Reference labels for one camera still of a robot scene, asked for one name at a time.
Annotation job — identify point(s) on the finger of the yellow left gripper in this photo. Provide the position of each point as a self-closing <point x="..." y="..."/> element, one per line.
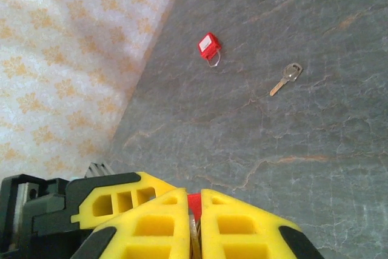
<point x="127" y="183"/>

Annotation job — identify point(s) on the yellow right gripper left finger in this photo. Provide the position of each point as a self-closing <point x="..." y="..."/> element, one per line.
<point x="151" y="240"/>

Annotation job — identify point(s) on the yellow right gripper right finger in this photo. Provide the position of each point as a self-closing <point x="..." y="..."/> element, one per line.
<point x="242" y="240"/>

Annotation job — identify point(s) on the small metal key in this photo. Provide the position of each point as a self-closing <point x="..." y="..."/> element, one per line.
<point x="195" y="237"/>
<point x="290" y="72"/>

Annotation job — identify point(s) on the red safety padlock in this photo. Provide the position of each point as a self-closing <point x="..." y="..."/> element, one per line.
<point x="194" y="204"/>
<point x="206" y="45"/>

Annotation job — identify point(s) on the floral patterned curtain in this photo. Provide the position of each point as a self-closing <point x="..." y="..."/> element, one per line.
<point x="60" y="59"/>

